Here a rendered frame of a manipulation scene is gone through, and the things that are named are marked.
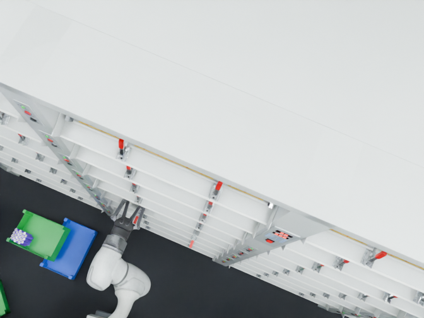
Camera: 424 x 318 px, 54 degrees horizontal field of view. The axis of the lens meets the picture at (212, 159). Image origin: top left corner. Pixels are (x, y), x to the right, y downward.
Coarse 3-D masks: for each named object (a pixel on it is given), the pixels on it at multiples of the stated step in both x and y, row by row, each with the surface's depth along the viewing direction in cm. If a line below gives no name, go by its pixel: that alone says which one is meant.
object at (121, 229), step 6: (114, 222) 172; (126, 222) 173; (114, 228) 169; (120, 228) 169; (126, 228) 172; (132, 228) 172; (114, 234) 168; (120, 234) 168; (126, 234) 170; (126, 240) 172
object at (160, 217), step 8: (104, 192) 183; (112, 200) 186; (120, 200) 186; (152, 216) 185; (160, 216) 185; (168, 224) 185; (176, 224) 185; (192, 232) 185; (200, 232) 185; (208, 240) 185; (216, 240) 184; (224, 248) 184
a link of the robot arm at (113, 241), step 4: (108, 236) 168; (112, 236) 167; (116, 236) 168; (108, 240) 166; (112, 240) 166; (116, 240) 166; (120, 240) 167; (124, 240) 168; (104, 244) 166; (108, 244) 165; (112, 244) 165; (116, 244) 165; (120, 244) 166; (124, 244) 168; (112, 248) 164; (116, 248) 165; (120, 248) 166; (124, 248) 169; (120, 252) 166
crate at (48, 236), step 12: (24, 216) 246; (36, 216) 250; (24, 228) 248; (36, 228) 247; (48, 228) 245; (60, 228) 244; (12, 240) 241; (36, 240) 243; (48, 240) 242; (60, 240) 236; (36, 252) 240; (48, 252) 239
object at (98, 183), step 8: (96, 184) 165; (104, 184) 167; (112, 192) 167; (120, 192) 167; (128, 192) 167; (128, 200) 167; (136, 200) 166; (144, 200) 166; (152, 208) 167; (160, 208) 166; (168, 216) 166; (176, 216) 166; (184, 216) 166; (184, 224) 166; (192, 224) 166; (200, 224) 162; (208, 232) 166; (216, 232) 166; (224, 240) 166; (232, 240) 166
